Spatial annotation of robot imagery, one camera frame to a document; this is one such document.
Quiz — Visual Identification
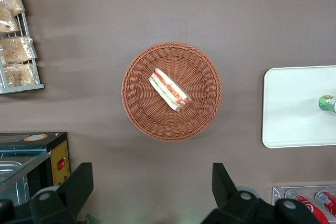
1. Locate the grey wire rack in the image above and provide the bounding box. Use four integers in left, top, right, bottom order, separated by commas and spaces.
0, 0, 45, 95

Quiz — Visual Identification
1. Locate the beige plastic tray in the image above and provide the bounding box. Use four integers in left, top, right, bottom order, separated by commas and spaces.
261, 65, 336, 149

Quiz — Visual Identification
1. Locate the red cola bottle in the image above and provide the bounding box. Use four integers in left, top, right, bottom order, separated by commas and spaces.
314, 190, 336, 213
284, 188, 330, 224

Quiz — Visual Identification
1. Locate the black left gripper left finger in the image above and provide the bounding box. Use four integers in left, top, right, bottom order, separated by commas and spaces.
29, 162, 95, 224

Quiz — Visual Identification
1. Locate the green gum bottle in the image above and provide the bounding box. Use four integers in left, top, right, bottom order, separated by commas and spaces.
318, 94, 336, 114

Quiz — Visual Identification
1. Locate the wrapped triangle sandwich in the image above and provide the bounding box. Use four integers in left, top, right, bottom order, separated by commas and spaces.
149, 67, 192, 112

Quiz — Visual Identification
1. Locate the black food warmer oven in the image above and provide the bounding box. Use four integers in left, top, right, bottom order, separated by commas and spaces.
0, 131, 71, 208

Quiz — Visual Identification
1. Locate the clear acrylic bottle rack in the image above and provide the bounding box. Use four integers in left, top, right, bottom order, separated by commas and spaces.
271, 185, 336, 224

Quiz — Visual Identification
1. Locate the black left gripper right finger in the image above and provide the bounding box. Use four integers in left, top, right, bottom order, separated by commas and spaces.
201, 162, 274, 224

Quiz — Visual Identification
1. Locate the brown wicker basket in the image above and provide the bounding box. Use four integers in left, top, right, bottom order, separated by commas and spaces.
121, 40, 224, 143

